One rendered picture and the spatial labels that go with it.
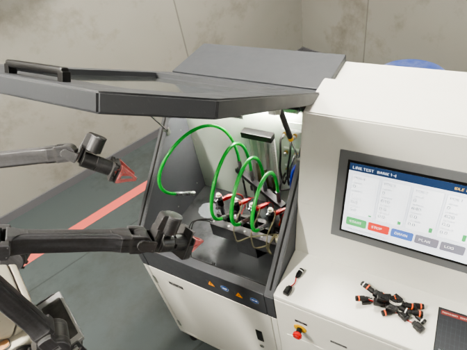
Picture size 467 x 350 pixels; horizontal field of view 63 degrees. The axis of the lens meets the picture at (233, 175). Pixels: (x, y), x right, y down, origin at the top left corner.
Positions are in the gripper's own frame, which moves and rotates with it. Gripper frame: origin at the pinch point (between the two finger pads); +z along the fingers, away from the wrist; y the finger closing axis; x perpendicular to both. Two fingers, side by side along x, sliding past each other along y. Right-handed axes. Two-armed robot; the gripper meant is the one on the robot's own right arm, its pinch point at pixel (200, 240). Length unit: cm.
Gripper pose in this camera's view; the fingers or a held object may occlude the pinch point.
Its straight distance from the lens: 132.7
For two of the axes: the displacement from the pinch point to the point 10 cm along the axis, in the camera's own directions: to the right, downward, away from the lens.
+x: -7.2, -3.7, 5.9
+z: 6.1, 1.0, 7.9
